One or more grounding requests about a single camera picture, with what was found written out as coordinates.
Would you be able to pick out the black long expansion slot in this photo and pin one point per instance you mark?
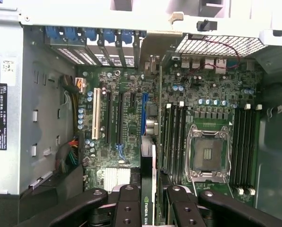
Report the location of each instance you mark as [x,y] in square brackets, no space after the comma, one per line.
[109,118]
[120,118]

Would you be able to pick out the black short expansion slot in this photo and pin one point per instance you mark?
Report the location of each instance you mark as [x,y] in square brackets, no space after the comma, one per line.
[133,100]

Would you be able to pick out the black plastic shroud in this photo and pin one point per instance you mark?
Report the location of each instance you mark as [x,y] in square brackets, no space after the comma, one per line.
[60,189]

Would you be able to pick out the silver CPU socket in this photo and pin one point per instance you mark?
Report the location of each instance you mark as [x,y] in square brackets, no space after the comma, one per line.
[208,153]

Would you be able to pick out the blue expansion slot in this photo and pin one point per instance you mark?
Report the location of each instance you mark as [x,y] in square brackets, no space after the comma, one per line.
[144,113]

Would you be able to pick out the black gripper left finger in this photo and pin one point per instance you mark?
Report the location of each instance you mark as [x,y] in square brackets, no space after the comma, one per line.
[128,208]

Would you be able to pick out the silver power supply unit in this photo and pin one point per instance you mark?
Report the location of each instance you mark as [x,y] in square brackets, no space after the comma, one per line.
[3,59]

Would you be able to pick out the white expansion slot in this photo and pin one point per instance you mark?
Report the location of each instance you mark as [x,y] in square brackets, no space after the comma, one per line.
[96,113]

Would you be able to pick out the black RAM slot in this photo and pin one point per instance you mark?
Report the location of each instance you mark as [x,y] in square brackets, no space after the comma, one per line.
[236,146]
[178,142]
[248,146]
[241,146]
[167,142]
[254,146]
[184,132]
[173,142]

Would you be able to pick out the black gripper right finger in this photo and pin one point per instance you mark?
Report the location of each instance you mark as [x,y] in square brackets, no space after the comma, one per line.
[186,212]

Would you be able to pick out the green motherboard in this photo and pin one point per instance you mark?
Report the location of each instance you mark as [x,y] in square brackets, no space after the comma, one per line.
[131,127]

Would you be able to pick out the black and silver PC case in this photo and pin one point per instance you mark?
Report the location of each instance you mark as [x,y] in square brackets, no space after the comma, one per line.
[48,106]

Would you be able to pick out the silver chipset heatsink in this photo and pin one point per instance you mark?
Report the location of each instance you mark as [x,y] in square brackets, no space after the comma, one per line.
[117,177]

